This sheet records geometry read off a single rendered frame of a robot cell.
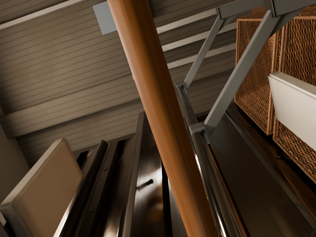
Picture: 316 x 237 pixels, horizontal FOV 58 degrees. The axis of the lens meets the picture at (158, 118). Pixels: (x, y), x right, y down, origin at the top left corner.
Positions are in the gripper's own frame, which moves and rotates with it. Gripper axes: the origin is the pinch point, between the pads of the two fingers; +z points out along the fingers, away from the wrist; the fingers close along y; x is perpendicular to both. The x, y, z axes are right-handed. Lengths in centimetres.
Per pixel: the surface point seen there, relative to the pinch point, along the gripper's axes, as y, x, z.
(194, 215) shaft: -0.8, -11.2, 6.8
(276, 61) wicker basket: 41, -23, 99
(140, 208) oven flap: -21, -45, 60
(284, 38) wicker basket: 43, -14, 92
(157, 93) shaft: -0.5, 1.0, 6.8
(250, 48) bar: 17.5, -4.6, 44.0
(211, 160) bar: 3.1, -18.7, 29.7
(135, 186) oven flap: -22, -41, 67
